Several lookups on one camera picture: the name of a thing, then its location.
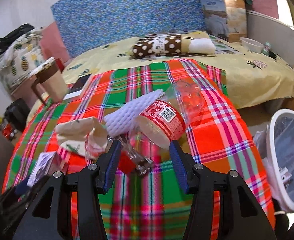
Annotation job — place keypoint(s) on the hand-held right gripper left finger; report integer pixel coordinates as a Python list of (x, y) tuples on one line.
[(110, 165)]

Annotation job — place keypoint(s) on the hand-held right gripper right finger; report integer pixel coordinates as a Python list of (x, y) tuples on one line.
[(178, 165)]

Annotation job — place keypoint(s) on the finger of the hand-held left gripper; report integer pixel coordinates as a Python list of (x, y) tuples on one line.
[(23, 186)]

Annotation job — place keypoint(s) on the clear plastic wrapper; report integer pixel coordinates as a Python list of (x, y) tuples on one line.
[(137, 160)]

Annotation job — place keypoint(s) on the red white drink carton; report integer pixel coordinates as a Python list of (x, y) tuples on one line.
[(41, 166)]

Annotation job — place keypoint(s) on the clear bottle red label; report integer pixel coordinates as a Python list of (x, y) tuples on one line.
[(162, 120)]

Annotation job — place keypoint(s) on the white round trash bin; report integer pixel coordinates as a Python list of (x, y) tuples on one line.
[(269, 160)]

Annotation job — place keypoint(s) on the red green plaid cloth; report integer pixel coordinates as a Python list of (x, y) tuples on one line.
[(212, 135)]

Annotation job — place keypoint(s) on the patterned paper cup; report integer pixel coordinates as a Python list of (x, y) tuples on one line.
[(74, 130)]

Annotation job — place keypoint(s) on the white foam net sleeve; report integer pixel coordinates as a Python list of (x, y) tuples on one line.
[(129, 112)]

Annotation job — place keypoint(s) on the black backpack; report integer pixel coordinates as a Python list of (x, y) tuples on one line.
[(16, 115)]

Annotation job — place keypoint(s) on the white smartphone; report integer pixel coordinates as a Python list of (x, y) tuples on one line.
[(78, 86)]

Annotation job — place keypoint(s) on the pink stool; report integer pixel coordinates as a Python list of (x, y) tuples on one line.
[(24, 92)]

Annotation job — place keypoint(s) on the yellow pineapple bed sheet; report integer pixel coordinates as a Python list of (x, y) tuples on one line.
[(257, 80)]

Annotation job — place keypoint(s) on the brown polka dot pillow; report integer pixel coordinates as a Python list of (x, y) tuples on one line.
[(149, 46)]

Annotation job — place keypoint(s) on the pineapple print storage bag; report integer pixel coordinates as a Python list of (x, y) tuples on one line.
[(24, 60)]

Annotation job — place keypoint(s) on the white bowl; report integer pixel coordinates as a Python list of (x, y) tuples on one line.
[(252, 45)]

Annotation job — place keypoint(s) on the small green bottle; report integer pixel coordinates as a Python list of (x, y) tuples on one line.
[(266, 48)]

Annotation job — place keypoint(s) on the black face mask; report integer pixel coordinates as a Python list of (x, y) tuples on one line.
[(274, 55)]

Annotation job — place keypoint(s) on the black bag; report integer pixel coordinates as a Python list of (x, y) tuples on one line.
[(14, 36)]

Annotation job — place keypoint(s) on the blue patterned cloth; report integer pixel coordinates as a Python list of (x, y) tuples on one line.
[(124, 12)]

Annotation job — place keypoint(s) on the white side panel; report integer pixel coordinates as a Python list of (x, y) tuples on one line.
[(274, 32)]

